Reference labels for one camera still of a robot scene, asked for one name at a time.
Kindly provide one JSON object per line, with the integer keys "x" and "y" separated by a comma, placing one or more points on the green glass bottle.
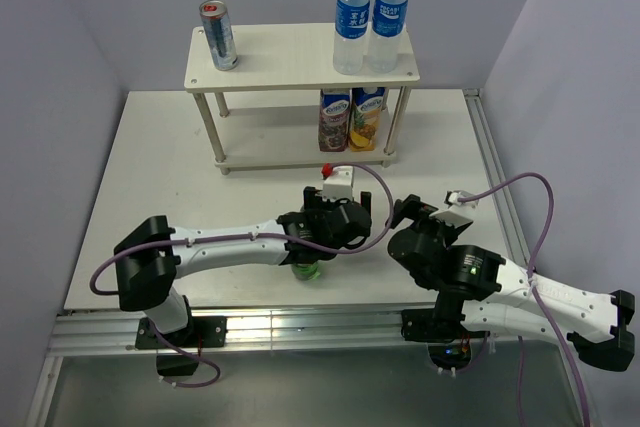
{"x": 305, "y": 272}

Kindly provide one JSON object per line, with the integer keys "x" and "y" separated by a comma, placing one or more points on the aluminium side rail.
{"x": 513, "y": 233}

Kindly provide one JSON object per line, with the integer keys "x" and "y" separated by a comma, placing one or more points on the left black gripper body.
{"x": 325, "y": 207}

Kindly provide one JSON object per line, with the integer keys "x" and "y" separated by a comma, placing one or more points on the yellow pineapple juice carton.
{"x": 366, "y": 107}

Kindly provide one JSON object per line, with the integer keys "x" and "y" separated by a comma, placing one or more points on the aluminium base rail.
{"x": 278, "y": 367}

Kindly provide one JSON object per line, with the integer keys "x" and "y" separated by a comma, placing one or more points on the purple grape juice carton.
{"x": 334, "y": 112}

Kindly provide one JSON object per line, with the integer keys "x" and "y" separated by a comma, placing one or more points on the white two-tier wooden shelf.
{"x": 264, "y": 113}

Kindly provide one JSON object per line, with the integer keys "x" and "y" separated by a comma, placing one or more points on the silver drink can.
{"x": 217, "y": 28}

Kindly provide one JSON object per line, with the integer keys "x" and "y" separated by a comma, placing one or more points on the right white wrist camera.
{"x": 456, "y": 213}

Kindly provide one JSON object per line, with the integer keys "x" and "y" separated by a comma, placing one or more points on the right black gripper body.
{"x": 438, "y": 230}

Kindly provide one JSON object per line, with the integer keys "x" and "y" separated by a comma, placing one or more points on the blue-label water bottle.
{"x": 388, "y": 22}
{"x": 351, "y": 24}

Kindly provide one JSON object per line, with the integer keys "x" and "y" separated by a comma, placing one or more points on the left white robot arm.
{"x": 152, "y": 257}

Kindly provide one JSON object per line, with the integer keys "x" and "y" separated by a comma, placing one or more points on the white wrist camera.
{"x": 456, "y": 213}
{"x": 338, "y": 182}

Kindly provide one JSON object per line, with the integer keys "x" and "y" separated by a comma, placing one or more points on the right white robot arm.
{"x": 480, "y": 291}

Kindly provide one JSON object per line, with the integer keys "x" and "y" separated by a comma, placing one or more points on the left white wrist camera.
{"x": 338, "y": 182}

